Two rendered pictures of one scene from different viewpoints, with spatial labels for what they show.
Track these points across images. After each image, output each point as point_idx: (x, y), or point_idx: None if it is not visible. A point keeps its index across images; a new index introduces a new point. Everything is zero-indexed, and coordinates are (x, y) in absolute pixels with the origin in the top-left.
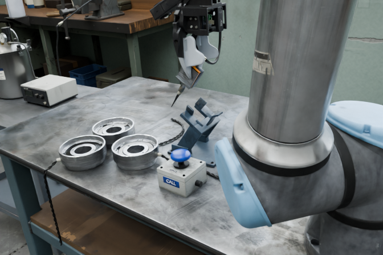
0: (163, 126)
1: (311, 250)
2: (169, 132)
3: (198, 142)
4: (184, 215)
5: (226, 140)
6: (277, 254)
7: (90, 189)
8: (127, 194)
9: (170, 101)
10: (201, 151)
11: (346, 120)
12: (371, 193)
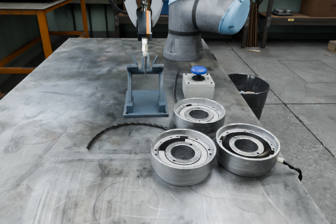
0: (111, 147)
1: (201, 54)
2: (126, 133)
3: (136, 106)
4: (220, 84)
5: None
6: (207, 63)
7: (261, 125)
8: (238, 107)
9: (0, 190)
10: (150, 99)
11: None
12: None
